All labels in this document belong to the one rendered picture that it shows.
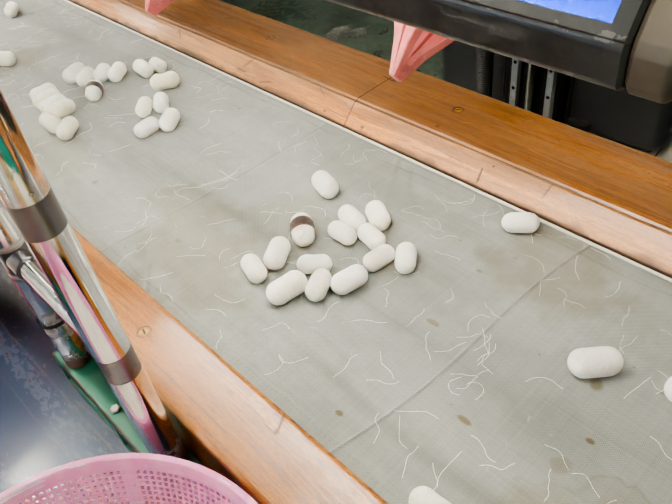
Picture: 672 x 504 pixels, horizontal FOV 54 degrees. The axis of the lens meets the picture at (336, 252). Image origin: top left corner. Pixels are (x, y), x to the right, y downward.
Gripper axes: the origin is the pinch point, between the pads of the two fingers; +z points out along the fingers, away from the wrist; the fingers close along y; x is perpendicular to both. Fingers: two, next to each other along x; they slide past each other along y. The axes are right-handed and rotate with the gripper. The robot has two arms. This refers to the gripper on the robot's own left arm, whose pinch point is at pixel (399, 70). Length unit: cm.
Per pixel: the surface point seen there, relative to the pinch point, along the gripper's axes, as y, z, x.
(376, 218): 3.8, 12.8, 2.4
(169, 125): -27.3, 14.5, 1.2
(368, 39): -134, -46, 147
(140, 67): -42.2, 9.7, 4.2
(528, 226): 14.7, 7.2, 7.9
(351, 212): 1.4, 13.4, 1.7
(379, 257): 7.3, 15.6, 0.3
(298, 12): -177, -48, 148
